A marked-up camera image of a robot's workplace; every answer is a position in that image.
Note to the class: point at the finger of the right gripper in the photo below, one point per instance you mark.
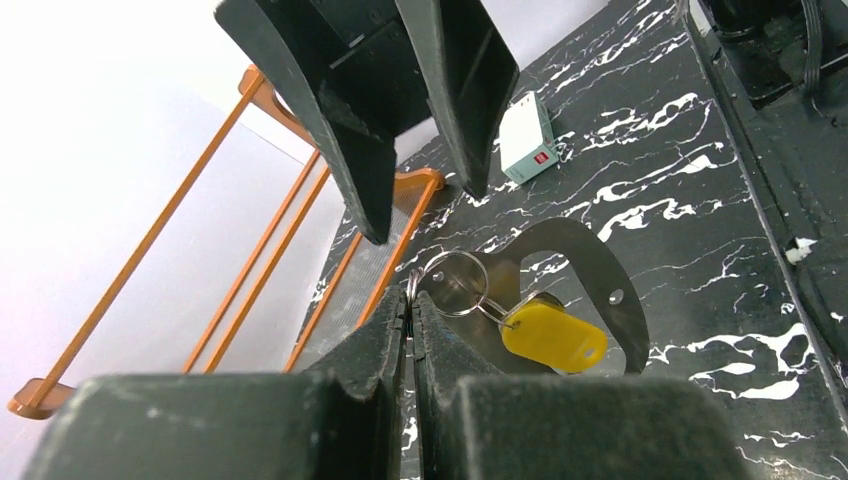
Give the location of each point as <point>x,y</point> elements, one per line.
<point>470,75</point>
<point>347,71</point>

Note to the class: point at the orange two-tier rack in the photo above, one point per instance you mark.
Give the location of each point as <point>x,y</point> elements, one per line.
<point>113,290</point>

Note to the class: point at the white small box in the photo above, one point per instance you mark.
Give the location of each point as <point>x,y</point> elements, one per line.
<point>526,141</point>

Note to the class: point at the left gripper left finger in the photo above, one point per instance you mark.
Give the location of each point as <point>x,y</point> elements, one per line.
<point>337,419</point>

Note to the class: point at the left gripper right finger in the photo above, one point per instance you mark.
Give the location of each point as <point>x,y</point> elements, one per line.
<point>478,423</point>

